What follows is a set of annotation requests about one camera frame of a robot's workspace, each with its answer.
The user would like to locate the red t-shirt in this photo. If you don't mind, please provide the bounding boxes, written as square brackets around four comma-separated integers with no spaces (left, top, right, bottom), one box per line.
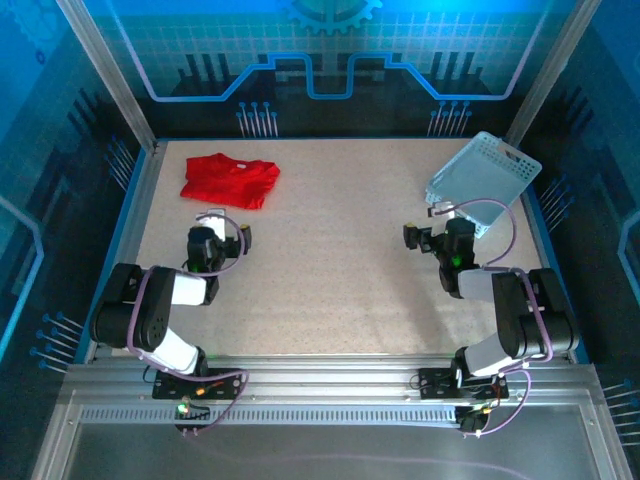
[179,153,281,211]

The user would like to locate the light blue perforated plastic basket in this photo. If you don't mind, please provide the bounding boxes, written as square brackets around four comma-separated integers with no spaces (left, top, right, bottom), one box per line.
[424,130,544,240]

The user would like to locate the blue table border trim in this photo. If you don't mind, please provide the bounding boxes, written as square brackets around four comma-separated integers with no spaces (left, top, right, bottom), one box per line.
[74,135,592,366]

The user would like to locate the small black electronics module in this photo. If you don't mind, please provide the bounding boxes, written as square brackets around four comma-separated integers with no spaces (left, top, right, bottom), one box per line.
[457,405,490,436]
[173,405,212,435]

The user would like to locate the grey metal sheet panel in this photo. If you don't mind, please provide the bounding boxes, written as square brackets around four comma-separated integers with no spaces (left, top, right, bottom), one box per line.
[32,394,634,480]

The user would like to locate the aluminium table side rail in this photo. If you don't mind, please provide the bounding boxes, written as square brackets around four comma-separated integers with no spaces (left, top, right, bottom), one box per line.
[82,141,169,364]
[519,189,586,361]

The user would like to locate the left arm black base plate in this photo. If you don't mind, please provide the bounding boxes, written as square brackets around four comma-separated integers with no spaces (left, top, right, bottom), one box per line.
[152,367,246,401]

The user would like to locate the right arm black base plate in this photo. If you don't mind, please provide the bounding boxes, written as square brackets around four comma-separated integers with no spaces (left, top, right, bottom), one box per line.
[417,367,511,401]

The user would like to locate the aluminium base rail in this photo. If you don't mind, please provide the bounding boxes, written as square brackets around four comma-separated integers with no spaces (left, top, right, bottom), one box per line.
[64,352,606,406]

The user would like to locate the slotted grey cable duct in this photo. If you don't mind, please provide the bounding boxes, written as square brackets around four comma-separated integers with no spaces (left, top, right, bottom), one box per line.
[79,404,469,427]

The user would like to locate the aluminium frame post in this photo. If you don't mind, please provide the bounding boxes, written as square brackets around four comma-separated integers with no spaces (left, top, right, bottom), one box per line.
[503,0,605,147]
[53,0,160,151]

